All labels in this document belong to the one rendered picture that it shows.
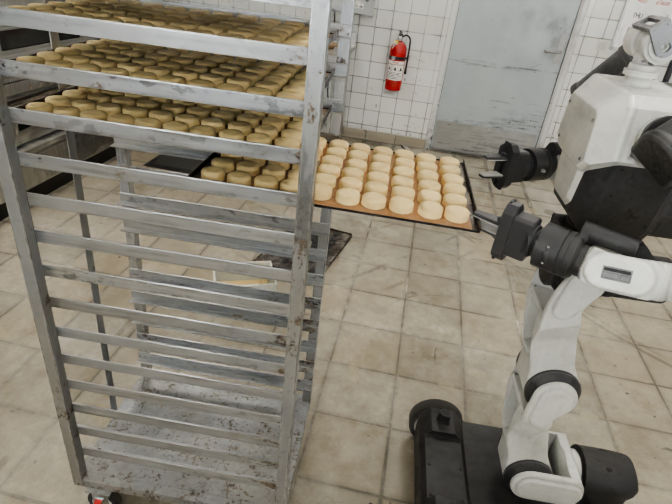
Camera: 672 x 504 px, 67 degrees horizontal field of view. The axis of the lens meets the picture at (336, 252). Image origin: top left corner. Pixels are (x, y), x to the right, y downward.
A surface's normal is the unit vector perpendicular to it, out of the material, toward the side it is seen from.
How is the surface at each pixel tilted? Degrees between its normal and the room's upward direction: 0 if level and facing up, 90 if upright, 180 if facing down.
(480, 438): 0
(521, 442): 90
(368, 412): 0
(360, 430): 0
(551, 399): 90
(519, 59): 90
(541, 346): 90
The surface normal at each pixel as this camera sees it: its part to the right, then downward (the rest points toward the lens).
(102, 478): 0.11, -0.86
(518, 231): -0.61, 0.35
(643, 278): -0.54, 0.04
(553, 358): -0.12, 0.49
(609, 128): -0.78, 0.17
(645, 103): -0.01, -0.33
